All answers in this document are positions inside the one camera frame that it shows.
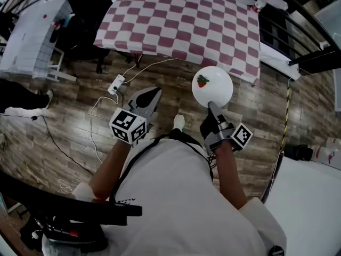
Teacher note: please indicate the black backpack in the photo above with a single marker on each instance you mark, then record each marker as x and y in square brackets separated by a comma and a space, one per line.
[85, 239]

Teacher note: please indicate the white tiled counter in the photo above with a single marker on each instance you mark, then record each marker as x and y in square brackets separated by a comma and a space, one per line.
[24, 44]

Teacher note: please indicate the black office chair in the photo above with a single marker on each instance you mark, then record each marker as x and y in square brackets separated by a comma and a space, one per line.
[85, 23]

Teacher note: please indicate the white ledge panel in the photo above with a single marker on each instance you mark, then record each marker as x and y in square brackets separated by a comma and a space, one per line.
[277, 60]

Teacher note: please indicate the person's white shirt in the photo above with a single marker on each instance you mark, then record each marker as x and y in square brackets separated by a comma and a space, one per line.
[173, 209]

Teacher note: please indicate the small red labelled bottle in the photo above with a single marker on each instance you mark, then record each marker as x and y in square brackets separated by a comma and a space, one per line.
[56, 25]

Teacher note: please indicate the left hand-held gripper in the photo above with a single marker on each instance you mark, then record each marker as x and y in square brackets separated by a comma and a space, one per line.
[128, 127]

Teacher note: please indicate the person's left forearm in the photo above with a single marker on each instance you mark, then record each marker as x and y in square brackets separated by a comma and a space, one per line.
[109, 169]

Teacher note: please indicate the white power strip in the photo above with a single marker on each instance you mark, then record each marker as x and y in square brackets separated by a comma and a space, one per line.
[115, 84]

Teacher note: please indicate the person's right forearm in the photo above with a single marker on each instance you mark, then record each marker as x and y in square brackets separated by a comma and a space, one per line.
[229, 175]

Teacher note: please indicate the clear bottle with red cap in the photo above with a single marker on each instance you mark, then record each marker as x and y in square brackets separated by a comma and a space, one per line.
[259, 3]

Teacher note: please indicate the black metal railing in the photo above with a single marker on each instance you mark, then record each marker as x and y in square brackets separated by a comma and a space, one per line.
[314, 59]

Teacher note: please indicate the black metal bar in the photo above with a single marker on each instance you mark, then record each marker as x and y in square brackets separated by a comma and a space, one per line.
[80, 207]

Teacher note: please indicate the plain white table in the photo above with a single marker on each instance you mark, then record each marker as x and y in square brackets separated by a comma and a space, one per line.
[306, 209]

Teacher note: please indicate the white round plate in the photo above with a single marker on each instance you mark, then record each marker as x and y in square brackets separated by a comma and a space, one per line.
[215, 89]

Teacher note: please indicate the row of white jugs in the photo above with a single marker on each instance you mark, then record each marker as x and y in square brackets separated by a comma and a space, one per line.
[327, 153]

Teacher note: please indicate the person's black trousers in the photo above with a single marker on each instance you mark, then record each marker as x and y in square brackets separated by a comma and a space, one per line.
[181, 135]

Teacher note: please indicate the black bag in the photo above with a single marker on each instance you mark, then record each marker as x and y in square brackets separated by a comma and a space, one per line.
[299, 152]

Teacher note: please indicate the yellow black striped tape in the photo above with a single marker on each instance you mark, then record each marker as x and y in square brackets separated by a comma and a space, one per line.
[286, 116]

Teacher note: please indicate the person's white right shoe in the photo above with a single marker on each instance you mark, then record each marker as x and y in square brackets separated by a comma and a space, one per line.
[179, 121]

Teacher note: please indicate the checkered tablecloth table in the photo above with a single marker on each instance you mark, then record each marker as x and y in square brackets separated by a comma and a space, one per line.
[173, 23]

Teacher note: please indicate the red strawberry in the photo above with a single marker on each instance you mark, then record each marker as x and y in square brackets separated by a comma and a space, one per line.
[201, 83]

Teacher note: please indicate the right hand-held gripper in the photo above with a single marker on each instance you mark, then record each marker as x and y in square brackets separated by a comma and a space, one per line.
[221, 135]

